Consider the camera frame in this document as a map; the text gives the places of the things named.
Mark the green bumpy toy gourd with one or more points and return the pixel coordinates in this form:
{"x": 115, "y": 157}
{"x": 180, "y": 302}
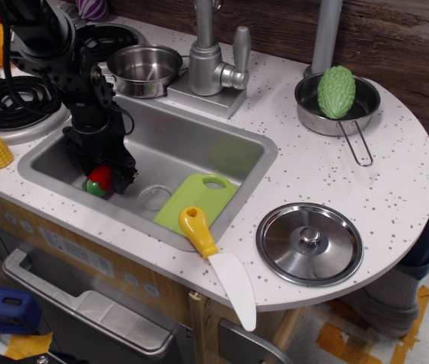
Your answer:
{"x": 336, "y": 92}

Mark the silver sink basin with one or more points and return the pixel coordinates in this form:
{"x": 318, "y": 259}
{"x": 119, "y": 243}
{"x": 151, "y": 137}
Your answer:
{"x": 168, "y": 144}

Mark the red toy pepper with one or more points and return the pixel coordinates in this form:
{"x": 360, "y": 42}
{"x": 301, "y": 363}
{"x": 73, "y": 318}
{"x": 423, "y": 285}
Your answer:
{"x": 99, "y": 182}

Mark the silver oven door handle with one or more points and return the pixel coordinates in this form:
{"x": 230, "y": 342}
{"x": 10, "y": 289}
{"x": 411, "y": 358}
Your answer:
{"x": 92, "y": 320}

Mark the green toy cutting board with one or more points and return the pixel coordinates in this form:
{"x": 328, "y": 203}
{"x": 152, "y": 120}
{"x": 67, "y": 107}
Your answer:
{"x": 210, "y": 192}

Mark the black front coil burner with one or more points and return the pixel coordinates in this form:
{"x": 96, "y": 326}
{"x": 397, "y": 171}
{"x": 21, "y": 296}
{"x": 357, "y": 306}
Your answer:
{"x": 40, "y": 104}

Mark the steel pot lid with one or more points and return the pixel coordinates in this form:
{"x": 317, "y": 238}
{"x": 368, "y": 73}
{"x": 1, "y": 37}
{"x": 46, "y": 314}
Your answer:
{"x": 309, "y": 244}

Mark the black rear coil burner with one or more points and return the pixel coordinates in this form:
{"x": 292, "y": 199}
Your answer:
{"x": 104, "y": 40}

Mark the black coil burner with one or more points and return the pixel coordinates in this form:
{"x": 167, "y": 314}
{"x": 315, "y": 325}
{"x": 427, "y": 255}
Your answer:
{"x": 40, "y": 104}
{"x": 104, "y": 40}

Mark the grey vertical pole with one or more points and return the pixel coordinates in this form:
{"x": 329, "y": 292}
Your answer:
{"x": 326, "y": 36}

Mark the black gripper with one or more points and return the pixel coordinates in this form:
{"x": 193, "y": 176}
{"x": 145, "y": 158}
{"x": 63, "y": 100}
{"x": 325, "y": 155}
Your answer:
{"x": 105, "y": 146}

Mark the yellow handled toy knife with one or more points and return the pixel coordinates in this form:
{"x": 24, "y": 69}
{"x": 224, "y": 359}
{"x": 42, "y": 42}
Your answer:
{"x": 230, "y": 271}

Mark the steel pan with handle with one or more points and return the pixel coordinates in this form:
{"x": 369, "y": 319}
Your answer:
{"x": 367, "y": 102}

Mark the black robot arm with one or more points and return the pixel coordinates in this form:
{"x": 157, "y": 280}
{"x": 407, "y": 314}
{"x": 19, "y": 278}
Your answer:
{"x": 40, "y": 39}

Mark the grey shoe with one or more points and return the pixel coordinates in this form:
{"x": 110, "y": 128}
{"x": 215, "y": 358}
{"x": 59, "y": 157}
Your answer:
{"x": 389, "y": 304}

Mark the blue clamp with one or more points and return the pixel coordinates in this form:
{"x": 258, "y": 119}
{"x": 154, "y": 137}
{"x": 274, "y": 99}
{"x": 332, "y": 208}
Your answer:
{"x": 19, "y": 312}

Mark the purple striped toy vegetable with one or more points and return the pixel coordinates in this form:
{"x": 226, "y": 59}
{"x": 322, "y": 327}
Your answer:
{"x": 94, "y": 10}

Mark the small steel pot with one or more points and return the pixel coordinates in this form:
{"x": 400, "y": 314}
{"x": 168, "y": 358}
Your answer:
{"x": 144, "y": 71}

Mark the silver toy faucet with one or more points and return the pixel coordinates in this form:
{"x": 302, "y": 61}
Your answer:
{"x": 210, "y": 84}

